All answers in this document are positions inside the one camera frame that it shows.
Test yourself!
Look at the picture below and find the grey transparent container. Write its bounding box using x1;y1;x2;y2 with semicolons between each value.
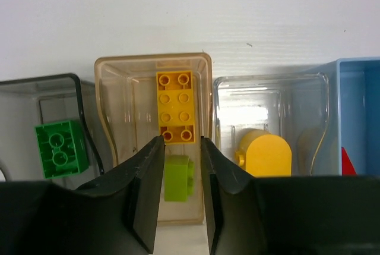
1;73;113;189

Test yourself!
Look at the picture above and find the yellow round lego piece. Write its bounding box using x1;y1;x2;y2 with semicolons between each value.
235;129;292;177

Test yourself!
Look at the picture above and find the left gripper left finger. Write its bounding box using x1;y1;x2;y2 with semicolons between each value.
77;136;165;254

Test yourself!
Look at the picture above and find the yellow lego brick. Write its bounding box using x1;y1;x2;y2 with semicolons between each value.
156;71;196;144

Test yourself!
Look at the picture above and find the orange transparent container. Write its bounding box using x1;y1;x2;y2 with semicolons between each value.
94;52;213;225

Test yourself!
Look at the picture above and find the red curved lego piece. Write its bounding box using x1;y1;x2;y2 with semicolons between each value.
341;147;357;176

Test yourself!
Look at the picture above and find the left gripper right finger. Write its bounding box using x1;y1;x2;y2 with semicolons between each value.
201;137;267;254

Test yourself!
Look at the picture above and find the blue container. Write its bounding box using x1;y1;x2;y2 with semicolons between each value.
315;57;379;176

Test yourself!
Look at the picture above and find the clear transparent container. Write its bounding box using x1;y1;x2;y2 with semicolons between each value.
213;73;329;176

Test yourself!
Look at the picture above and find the small lime green lego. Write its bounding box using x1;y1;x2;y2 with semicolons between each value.
164;155;195;202

